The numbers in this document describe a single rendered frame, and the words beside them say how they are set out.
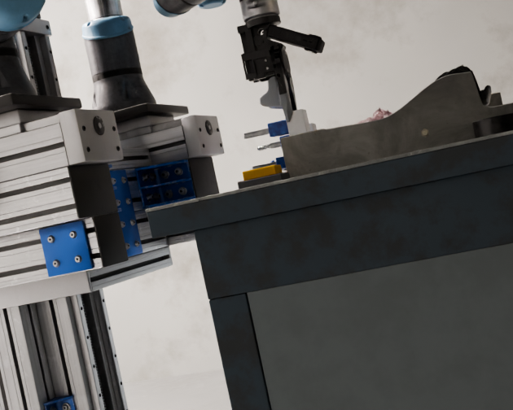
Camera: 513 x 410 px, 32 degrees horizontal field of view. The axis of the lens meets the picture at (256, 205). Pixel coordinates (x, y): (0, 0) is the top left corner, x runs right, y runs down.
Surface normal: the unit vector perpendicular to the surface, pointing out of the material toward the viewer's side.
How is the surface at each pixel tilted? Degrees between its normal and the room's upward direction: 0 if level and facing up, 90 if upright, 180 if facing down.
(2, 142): 90
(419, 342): 90
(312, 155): 90
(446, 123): 90
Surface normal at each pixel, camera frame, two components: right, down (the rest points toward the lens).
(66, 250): -0.33, 0.07
